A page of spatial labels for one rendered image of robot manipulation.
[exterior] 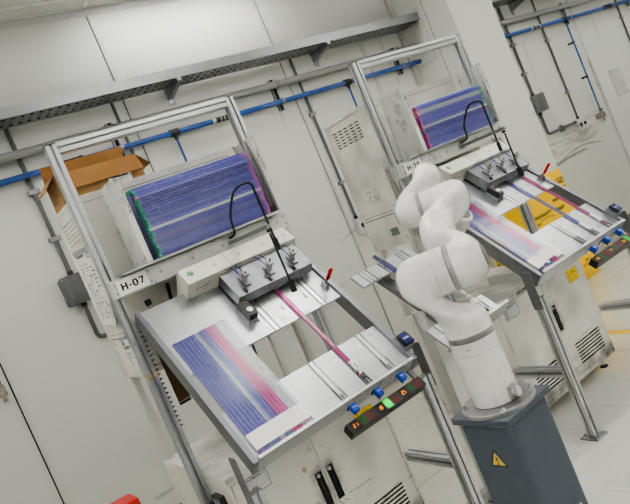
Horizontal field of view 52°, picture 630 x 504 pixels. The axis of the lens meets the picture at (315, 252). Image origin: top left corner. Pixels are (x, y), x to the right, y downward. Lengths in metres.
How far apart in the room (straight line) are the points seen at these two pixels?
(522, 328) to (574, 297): 0.43
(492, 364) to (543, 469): 0.28
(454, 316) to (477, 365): 0.13
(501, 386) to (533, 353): 1.56
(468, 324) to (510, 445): 0.30
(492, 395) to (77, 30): 3.37
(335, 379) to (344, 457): 0.42
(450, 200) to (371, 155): 1.40
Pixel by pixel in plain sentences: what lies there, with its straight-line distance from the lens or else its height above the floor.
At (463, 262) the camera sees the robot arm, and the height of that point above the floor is 1.07.
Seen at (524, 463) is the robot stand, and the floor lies 0.58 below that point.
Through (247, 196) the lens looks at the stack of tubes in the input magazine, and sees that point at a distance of 2.55.
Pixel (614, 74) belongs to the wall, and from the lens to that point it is 7.63.
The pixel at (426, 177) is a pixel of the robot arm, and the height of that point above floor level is 1.29.
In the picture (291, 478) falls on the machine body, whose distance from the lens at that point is 2.41.
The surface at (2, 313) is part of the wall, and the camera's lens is 3.77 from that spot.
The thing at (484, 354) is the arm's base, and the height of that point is 0.85.
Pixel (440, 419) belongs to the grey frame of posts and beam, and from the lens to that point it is 2.39.
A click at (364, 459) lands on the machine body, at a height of 0.39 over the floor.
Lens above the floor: 1.32
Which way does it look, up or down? 3 degrees down
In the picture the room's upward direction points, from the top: 23 degrees counter-clockwise
